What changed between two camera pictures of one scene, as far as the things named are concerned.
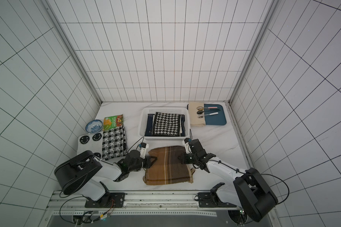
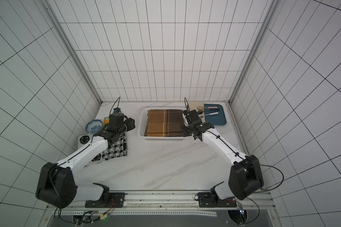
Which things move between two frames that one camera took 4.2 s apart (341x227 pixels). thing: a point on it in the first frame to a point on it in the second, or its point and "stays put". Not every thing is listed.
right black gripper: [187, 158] to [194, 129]
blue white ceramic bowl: [94, 126] stays put
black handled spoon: [200, 112] stays put
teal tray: [219, 118] stays put
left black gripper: [148, 163] to [130, 124]
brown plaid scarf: [167, 168] to [164, 123]
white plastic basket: [183, 110] stays put
